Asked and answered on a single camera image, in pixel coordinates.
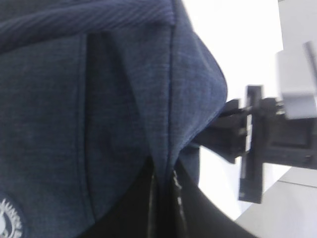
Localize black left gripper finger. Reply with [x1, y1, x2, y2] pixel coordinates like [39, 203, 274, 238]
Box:
[84, 157, 250, 238]

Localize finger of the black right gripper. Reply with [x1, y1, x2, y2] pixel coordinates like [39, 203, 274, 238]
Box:
[192, 122, 247, 164]
[218, 99, 247, 119]

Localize dark navy lunch bag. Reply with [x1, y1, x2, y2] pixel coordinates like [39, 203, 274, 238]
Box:
[0, 0, 227, 238]

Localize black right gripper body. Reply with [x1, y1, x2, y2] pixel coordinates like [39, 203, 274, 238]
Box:
[238, 85, 317, 203]

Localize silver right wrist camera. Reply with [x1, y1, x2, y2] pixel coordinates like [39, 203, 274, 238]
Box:
[277, 41, 317, 119]

